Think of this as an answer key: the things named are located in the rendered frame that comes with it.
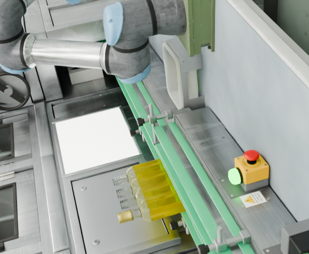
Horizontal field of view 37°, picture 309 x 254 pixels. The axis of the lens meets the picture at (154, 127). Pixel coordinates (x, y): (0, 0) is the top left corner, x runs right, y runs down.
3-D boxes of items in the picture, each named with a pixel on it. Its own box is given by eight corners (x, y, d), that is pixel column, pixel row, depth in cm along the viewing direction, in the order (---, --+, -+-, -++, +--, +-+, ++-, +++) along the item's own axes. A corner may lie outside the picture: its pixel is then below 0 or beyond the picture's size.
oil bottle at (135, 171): (183, 163, 164) (126, 179, 161) (181, 151, 161) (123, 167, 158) (188, 173, 160) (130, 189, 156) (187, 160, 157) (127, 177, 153)
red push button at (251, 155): (241, 160, 124) (241, 150, 122) (254, 156, 125) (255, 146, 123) (247, 169, 121) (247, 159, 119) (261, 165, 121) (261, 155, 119)
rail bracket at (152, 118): (173, 136, 167) (140, 144, 165) (168, 97, 158) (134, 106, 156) (175, 140, 165) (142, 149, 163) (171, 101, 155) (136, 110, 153)
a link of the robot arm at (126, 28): (151, 9, 129) (104, 19, 127) (154, 48, 139) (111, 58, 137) (140, -11, 137) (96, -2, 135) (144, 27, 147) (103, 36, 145)
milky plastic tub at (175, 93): (187, 87, 180) (167, 93, 179) (183, 35, 168) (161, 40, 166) (204, 109, 166) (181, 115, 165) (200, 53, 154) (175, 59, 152)
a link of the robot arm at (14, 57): (143, 51, 136) (-20, 39, 147) (148, 88, 146) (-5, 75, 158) (152, 27, 144) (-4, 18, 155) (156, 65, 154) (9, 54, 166)
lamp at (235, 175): (236, 176, 127) (226, 179, 126) (236, 163, 124) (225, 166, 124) (243, 186, 123) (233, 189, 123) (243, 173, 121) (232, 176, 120)
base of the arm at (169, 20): (170, -26, 138) (139, -19, 136) (186, 2, 128) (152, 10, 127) (171, 15, 149) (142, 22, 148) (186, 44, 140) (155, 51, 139)
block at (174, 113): (190, 127, 167) (172, 132, 166) (188, 105, 162) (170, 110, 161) (194, 132, 165) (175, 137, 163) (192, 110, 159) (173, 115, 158)
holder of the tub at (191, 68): (190, 99, 183) (171, 104, 182) (184, 35, 168) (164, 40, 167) (206, 121, 170) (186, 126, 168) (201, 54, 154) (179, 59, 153)
